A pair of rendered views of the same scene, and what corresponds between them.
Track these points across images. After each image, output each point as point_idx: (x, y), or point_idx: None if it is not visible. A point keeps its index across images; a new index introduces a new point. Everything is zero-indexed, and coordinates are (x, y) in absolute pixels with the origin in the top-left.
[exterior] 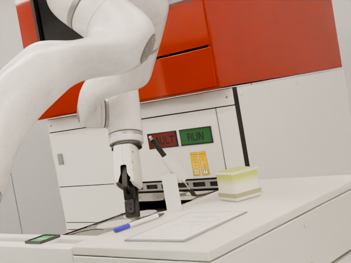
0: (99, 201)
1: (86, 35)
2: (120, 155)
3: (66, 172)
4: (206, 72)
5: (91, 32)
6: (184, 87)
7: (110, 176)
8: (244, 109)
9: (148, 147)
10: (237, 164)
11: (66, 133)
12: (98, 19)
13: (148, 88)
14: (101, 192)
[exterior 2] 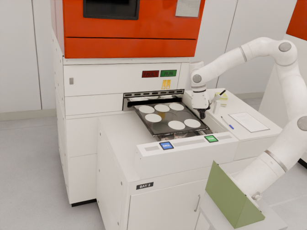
0: (98, 102)
1: (289, 70)
2: (207, 96)
3: (73, 88)
4: (191, 50)
5: (293, 70)
6: (179, 54)
7: (111, 90)
8: None
9: (140, 76)
10: (182, 84)
11: (80, 66)
12: (297, 65)
13: (160, 52)
14: (101, 98)
